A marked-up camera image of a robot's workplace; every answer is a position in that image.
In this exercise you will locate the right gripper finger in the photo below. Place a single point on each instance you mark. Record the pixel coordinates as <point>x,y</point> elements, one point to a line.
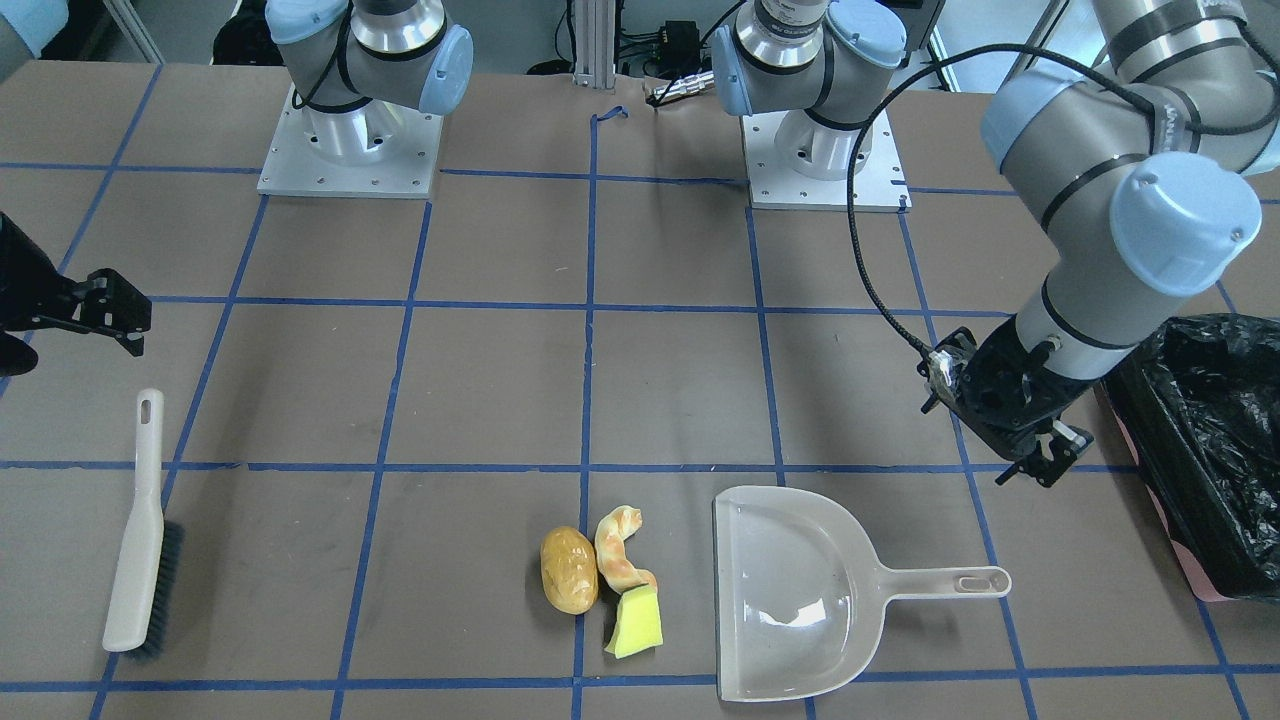
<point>104,303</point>

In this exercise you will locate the beige plastic dustpan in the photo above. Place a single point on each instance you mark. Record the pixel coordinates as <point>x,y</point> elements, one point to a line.
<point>802,595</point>

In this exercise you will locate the aluminium frame post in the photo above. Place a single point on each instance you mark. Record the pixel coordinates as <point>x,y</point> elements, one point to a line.
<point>594,37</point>

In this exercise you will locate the brown potato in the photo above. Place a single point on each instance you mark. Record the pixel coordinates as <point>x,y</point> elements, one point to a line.
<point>569,574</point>

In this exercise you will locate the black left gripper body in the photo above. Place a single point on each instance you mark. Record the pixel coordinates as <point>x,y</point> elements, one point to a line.
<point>991,370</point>

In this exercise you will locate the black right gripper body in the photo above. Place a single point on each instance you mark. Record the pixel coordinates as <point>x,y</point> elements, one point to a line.
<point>108,307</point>

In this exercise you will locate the twisted bread piece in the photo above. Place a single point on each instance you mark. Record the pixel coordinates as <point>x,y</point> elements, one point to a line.
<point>609,542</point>

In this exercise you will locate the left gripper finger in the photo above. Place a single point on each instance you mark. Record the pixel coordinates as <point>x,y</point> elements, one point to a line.
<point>1019,468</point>
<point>1059,446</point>

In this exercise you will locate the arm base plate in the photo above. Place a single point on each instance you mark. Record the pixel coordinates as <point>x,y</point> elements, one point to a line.
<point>830,185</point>
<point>379,151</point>

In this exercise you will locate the yellow sponge piece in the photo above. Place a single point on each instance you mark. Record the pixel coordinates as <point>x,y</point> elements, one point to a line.
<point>637,627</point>

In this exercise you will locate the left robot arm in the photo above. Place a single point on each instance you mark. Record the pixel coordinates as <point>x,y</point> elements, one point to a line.
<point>1137,172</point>

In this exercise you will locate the beige hand brush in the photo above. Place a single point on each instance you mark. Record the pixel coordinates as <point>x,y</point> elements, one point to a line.
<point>148,556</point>

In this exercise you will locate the bin with black bag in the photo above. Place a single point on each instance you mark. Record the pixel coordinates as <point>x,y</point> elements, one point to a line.
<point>1198,406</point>

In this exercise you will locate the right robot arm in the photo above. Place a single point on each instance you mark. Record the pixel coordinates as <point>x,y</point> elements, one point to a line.
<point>370,82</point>

